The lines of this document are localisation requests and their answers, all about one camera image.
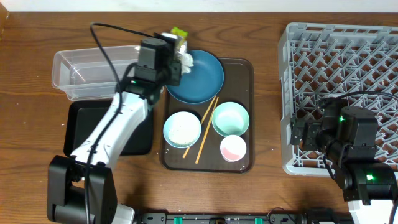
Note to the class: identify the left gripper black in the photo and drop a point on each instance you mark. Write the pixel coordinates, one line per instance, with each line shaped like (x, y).
(173, 71)

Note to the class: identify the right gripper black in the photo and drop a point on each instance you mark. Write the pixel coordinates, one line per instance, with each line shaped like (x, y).
(310, 138)

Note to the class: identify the white tissue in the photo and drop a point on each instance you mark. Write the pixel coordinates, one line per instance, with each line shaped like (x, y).
(186, 60)

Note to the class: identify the yellow green wrapper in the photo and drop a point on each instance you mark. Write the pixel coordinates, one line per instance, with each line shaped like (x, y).
(181, 36)

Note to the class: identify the light blue bowl with rice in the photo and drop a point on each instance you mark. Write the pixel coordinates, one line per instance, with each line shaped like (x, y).
(182, 129)

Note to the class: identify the pink white cup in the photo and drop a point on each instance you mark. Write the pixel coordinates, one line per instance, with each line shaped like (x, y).
(233, 148)

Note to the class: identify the mint green bowl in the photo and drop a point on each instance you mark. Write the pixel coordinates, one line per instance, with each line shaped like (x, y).
(230, 118)

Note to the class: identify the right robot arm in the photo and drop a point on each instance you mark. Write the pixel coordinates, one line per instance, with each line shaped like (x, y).
(346, 136)

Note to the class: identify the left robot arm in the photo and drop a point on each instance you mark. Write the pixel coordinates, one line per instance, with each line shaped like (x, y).
(80, 187)

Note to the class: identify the grey dishwasher rack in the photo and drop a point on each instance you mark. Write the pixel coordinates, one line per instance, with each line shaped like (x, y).
(327, 60)

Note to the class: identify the blue plate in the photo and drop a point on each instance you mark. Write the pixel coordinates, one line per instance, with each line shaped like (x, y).
(203, 82)

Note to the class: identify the clear plastic bin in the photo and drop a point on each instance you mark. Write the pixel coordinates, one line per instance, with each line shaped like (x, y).
(84, 74)

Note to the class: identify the wooden chopstick right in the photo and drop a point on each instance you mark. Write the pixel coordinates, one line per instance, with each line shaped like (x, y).
(206, 131)

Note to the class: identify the wooden chopstick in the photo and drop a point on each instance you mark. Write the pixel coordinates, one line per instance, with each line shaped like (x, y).
(206, 131)
(202, 120)

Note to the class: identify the brown serving tray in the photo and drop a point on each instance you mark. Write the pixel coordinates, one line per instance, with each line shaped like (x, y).
(209, 117)

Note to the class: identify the wooden chopstick left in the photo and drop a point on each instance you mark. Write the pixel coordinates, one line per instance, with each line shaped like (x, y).
(202, 120)

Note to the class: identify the black tray bin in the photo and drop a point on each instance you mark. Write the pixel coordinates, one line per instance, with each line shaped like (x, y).
(83, 117)

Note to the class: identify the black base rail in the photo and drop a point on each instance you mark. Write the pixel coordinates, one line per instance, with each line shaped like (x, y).
(272, 218)

